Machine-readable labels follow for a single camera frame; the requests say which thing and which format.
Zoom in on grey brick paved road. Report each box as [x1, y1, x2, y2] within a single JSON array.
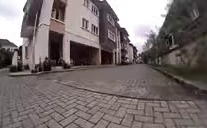
[[0, 63, 207, 128]]

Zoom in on grey concrete pavement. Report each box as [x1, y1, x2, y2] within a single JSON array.
[[8, 63, 120, 78]]

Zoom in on row of distant buildings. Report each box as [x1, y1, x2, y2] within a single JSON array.
[[118, 27, 139, 65]]

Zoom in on dark brown multi-storey building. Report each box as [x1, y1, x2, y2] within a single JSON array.
[[98, 0, 123, 66]]

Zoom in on group of trees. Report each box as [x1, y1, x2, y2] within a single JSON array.
[[139, 29, 166, 65]]

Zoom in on cream multi-storey building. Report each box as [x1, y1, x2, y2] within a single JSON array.
[[20, 0, 102, 71]]

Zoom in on row of potted plants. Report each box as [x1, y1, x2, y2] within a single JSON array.
[[9, 56, 73, 74]]

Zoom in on pale pole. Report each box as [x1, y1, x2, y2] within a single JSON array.
[[29, 13, 39, 70]]

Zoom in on grassy verge with kerb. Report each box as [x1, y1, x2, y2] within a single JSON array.
[[150, 64, 207, 95]]

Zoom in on low house with dark roof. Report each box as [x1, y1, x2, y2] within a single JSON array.
[[0, 22, 19, 69]]

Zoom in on dark green bushes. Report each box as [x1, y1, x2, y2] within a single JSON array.
[[0, 49, 14, 70]]

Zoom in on pale boundary wall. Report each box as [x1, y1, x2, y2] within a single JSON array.
[[155, 31, 207, 73]]

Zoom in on dark building behind wall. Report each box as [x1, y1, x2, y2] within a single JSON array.
[[156, 0, 207, 54]]

